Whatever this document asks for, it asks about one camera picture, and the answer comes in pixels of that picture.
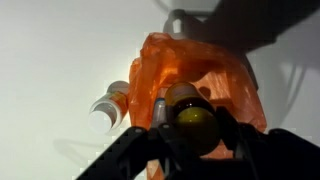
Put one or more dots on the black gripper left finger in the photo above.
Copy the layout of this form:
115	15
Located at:
129	154

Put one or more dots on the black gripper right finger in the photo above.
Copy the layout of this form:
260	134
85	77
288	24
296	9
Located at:
277	155

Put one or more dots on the black and yellow container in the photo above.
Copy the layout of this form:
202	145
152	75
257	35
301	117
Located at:
194	117

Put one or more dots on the orange plastic bag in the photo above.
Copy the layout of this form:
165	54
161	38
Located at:
218	74

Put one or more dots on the white pill bottle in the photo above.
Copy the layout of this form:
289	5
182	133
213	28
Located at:
108	112

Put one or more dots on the round white table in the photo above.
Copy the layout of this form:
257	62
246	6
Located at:
58	56

